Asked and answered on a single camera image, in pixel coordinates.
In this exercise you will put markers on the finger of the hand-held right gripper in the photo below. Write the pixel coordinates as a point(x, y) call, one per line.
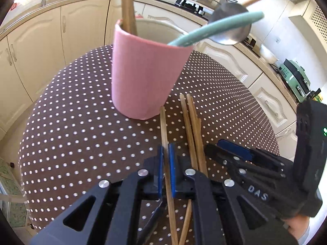
point(235, 149)
point(217, 154)

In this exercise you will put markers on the pink cup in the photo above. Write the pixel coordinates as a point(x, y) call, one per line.
point(145, 79)

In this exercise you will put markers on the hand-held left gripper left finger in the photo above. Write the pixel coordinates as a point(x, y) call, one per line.
point(160, 168)

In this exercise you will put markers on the green patterned floor mat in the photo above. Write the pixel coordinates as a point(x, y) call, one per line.
point(10, 191)

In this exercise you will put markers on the brown polka dot tablecloth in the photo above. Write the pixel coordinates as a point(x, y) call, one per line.
point(76, 137)

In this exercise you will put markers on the person's right hand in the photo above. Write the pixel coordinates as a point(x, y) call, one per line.
point(296, 231)

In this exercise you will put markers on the green electric cooker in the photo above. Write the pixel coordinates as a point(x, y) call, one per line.
point(295, 79)

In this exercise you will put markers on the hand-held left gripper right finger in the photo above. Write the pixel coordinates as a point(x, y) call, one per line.
point(171, 168)

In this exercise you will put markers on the large lattice door cabinet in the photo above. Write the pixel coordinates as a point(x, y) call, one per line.
point(314, 28)

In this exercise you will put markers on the black gas stove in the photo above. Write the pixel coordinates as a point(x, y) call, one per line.
point(191, 6)

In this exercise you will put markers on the metal spoon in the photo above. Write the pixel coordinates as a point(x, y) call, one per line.
point(231, 23)

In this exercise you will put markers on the white bowl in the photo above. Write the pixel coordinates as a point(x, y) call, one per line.
point(268, 53)

